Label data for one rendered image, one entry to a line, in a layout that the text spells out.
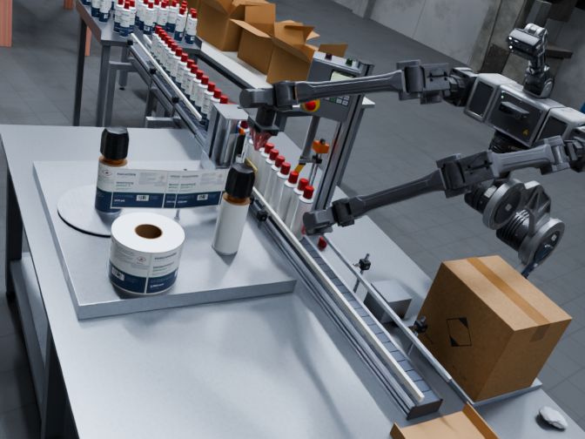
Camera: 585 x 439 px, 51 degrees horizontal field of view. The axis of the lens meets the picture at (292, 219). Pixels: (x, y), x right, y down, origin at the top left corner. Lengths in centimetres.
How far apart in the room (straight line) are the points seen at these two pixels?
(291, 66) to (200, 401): 263
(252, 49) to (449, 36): 667
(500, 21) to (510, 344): 729
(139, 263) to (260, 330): 40
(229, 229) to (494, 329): 83
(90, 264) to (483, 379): 115
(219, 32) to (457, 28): 656
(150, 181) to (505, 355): 118
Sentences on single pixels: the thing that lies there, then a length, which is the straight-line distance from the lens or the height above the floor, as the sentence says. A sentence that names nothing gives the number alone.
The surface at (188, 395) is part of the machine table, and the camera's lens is 157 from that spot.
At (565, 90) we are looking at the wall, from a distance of 953.
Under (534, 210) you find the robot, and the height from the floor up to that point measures 108.
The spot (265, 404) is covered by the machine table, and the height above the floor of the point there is 83.
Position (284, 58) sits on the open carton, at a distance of 387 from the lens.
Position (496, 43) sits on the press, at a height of 68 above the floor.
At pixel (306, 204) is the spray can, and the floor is 103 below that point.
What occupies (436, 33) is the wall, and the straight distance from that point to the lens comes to 1073.
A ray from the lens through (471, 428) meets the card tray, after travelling 179.
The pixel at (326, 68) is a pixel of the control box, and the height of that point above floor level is 145.
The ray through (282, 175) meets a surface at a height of 105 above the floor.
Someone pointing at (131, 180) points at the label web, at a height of 102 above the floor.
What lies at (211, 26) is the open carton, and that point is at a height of 90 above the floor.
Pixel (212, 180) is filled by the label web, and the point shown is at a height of 102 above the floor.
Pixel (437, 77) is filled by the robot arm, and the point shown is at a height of 156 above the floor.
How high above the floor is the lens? 198
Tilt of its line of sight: 29 degrees down
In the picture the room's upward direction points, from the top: 16 degrees clockwise
